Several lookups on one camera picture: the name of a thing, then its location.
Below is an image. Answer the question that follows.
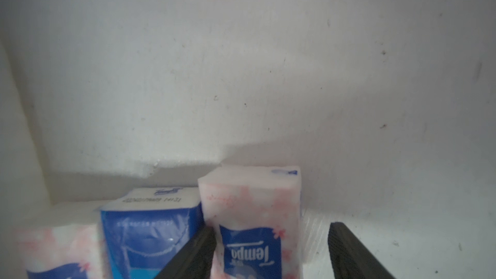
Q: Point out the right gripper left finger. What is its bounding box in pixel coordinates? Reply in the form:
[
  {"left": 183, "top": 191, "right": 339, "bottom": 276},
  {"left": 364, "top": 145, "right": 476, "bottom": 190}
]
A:
[{"left": 155, "top": 226, "right": 216, "bottom": 279}]

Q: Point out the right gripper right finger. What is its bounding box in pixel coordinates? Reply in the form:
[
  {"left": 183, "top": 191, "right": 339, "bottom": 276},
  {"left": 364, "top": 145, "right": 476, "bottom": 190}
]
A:
[{"left": 328, "top": 222, "right": 395, "bottom": 279}]

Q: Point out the blue tissue pack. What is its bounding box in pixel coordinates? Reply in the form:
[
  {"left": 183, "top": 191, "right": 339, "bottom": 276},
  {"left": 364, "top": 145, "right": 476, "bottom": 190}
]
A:
[{"left": 101, "top": 187, "right": 204, "bottom": 278}]

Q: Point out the pink tissue pack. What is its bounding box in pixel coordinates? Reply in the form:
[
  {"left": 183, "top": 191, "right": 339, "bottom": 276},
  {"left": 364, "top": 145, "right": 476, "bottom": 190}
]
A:
[
  {"left": 198, "top": 165, "right": 302, "bottom": 279},
  {"left": 15, "top": 223, "right": 111, "bottom": 278}
]

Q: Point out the white plastic storage box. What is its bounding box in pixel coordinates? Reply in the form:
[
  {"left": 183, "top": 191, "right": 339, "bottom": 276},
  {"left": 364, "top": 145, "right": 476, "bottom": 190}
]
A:
[{"left": 1, "top": 46, "right": 50, "bottom": 278}]

